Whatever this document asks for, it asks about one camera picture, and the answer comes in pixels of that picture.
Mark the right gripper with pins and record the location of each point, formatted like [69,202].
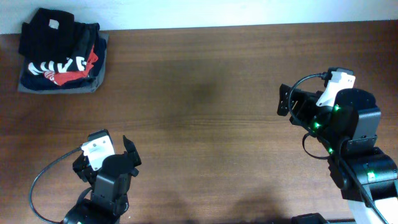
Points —
[306,101]

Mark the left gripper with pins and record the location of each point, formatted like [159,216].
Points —
[84,170]

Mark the black t-shirt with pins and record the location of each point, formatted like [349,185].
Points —
[54,35]

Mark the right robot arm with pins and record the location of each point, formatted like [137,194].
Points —
[344,119]

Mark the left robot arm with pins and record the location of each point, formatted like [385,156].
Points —
[109,176]

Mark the grey folded shirt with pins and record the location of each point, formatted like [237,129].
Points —
[96,84]

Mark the red folded shirt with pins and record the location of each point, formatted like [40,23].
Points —
[70,76]

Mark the navy folded shirt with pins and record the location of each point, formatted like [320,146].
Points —
[46,84]

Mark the black Nike folded shirt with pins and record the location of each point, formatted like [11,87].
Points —
[71,63]

